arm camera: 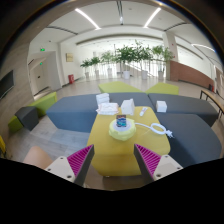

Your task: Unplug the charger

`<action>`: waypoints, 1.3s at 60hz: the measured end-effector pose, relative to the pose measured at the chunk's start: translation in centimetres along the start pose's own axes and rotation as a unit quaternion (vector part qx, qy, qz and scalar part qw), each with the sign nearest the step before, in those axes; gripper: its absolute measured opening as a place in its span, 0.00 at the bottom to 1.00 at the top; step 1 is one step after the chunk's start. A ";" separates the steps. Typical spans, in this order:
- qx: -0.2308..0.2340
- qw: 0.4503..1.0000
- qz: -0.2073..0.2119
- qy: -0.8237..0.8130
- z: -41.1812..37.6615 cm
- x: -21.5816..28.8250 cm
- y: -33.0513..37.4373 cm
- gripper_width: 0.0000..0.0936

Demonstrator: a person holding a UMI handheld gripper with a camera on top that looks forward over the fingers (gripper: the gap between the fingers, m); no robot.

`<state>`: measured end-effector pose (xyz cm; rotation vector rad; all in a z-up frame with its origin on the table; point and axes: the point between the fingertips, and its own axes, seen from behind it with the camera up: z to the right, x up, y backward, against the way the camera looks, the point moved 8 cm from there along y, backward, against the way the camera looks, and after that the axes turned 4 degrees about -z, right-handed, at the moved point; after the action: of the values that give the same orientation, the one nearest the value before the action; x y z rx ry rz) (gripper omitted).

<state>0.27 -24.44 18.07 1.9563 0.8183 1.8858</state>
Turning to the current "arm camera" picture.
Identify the dark grey cube stool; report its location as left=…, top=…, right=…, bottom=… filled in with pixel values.
left=15, top=106, right=39, bottom=131

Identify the white tissue pack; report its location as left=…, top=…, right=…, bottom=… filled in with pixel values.
left=96, top=93, right=109, bottom=104

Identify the green ottoman far left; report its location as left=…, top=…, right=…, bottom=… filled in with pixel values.
left=98, top=81, right=141, bottom=93

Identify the red fire extinguisher box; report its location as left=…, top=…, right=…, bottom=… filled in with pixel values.
left=68, top=74, right=74, bottom=84

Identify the green ottoman far right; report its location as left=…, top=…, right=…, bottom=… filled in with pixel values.
left=146, top=82, right=179, bottom=95

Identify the green bench at wall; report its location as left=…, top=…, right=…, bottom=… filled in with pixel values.
left=8, top=92, right=57, bottom=132

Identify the potted tree far right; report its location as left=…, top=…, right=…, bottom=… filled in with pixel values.
left=152, top=45, right=174, bottom=79

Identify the grey sofa near-right section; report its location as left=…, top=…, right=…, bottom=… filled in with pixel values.
left=156, top=113, right=222, bottom=167

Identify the white folded cloth stack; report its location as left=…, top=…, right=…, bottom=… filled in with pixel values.
left=97, top=103, right=119, bottom=115

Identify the white cube box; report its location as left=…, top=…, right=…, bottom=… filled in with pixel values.
left=156, top=101, right=167, bottom=113

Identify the potted tree right centre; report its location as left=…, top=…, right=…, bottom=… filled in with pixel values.
left=134, top=41, right=152, bottom=80

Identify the yellow ottoman table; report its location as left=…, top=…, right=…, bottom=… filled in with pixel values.
left=88, top=106, right=170, bottom=176

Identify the small white remote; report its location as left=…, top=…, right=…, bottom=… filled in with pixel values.
left=139, top=107, right=148, bottom=117

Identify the green ottoman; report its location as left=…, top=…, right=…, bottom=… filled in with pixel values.
left=98, top=81, right=141, bottom=93
left=146, top=82, right=179, bottom=95

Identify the potted tree far left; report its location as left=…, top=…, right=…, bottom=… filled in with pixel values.
left=80, top=59, right=92, bottom=78

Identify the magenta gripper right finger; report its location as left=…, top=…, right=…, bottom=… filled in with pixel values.
left=134, top=144, right=182, bottom=183

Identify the brown reception counter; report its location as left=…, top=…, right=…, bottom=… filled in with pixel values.
left=168, top=60, right=214, bottom=89

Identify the white house-shaped box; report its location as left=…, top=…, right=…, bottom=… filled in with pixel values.
left=121, top=99, right=135, bottom=115

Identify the white power cable with plug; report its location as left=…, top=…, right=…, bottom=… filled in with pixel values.
left=134, top=122, right=175, bottom=139

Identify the yellow-green round power hub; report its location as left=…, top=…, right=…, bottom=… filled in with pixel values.
left=109, top=118, right=136, bottom=141

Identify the wooden bench black frame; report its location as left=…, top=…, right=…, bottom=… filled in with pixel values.
left=200, top=89, right=224, bottom=119

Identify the beige stool near left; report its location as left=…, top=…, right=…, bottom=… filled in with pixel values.
left=23, top=146, right=53, bottom=169

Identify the potted tree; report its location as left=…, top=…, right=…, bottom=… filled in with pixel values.
left=134, top=41, right=152, bottom=80
left=116, top=46, right=136, bottom=79
left=91, top=56, right=100, bottom=78
left=152, top=45, right=174, bottom=79
left=80, top=59, right=92, bottom=78
left=101, top=51, right=115, bottom=78

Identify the grey sofa right section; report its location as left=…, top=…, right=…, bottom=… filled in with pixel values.
left=148, top=93, right=218, bottom=127

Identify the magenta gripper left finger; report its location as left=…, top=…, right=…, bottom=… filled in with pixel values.
left=46, top=145, right=95, bottom=187

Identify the wall-mounted black television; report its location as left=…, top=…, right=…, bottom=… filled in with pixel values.
left=0, top=70, right=15, bottom=100

